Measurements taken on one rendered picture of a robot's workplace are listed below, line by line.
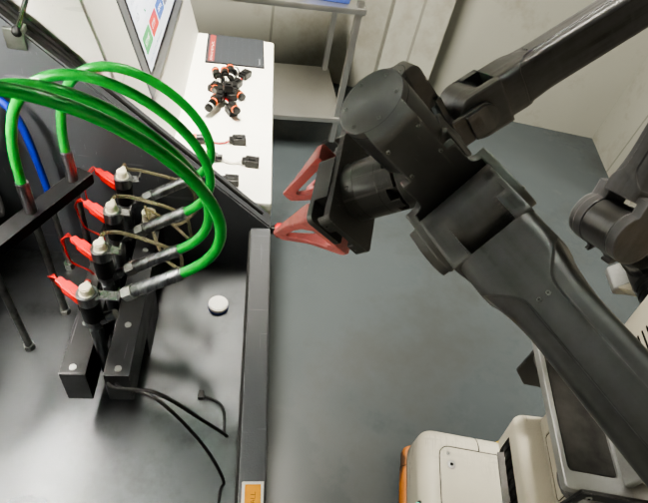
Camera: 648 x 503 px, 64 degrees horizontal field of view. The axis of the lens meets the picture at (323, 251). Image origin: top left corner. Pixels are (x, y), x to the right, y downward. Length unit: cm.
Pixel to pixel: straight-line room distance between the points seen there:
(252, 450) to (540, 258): 57
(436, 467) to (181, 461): 89
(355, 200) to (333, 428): 149
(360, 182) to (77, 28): 58
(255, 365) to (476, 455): 97
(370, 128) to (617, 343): 21
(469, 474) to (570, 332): 135
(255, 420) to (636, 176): 66
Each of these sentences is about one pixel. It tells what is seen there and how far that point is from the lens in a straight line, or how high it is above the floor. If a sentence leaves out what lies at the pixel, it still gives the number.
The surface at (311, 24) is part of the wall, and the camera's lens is 337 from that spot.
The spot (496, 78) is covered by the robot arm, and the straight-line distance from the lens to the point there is 67.
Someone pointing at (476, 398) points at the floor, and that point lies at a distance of 213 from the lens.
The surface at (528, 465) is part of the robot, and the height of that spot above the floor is 80.
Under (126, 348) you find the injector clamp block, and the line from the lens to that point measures 87.
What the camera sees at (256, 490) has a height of 96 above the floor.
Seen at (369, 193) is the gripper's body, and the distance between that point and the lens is 46.
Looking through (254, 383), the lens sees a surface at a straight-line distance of 86.
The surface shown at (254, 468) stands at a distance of 81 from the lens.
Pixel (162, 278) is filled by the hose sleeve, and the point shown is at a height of 116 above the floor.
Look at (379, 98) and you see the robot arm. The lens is 39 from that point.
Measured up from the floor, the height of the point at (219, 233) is 126.
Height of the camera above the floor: 172
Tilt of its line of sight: 47 degrees down
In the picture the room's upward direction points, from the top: 14 degrees clockwise
